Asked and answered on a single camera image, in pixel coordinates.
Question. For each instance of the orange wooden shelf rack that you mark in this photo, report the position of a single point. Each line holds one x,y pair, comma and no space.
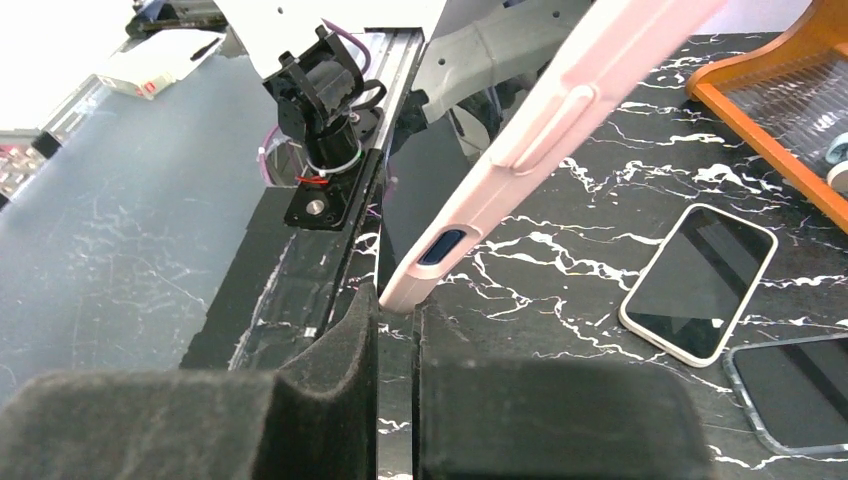
788,100

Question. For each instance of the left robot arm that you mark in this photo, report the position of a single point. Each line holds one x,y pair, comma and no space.
312,63

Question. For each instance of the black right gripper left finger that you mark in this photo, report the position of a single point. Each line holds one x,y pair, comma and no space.
314,418

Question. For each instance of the black smartphone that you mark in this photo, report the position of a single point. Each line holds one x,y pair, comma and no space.
421,176

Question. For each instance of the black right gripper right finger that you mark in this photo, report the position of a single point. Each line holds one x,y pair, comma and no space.
481,416

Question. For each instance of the clear phone case with phone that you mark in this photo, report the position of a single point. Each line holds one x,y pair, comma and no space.
794,393

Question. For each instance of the cream cased phone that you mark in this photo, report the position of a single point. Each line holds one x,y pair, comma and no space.
689,298

